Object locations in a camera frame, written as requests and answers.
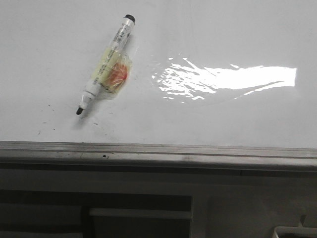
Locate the dark cabinet under table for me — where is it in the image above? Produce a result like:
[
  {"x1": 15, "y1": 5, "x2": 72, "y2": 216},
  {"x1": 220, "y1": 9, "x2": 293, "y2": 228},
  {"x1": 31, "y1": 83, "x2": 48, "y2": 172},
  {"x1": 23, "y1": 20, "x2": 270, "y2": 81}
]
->
[{"x1": 0, "y1": 190, "x2": 192, "y2": 238}]

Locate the aluminium whiteboard frame rail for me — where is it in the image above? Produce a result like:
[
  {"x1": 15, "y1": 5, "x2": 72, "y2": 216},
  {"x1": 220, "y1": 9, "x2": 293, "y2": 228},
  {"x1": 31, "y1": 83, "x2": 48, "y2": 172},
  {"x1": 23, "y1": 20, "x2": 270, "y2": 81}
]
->
[{"x1": 0, "y1": 141, "x2": 317, "y2": 177}]

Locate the white whiteboard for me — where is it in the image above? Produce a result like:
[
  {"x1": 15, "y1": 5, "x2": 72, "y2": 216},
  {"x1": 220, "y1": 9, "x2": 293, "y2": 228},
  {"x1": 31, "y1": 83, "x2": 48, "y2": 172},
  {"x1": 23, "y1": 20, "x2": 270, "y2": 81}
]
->
[{"x1": 0, "y1": 0, "x2": 317, "y2": 148}]

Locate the white whiteboard marker with tape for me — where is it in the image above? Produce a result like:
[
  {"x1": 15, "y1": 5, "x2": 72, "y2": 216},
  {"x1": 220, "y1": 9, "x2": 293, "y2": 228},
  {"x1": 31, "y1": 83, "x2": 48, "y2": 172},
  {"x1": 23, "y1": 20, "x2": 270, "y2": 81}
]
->
[{"x1": 76, "y1": 14, "x2": 135, "y2": 115}]

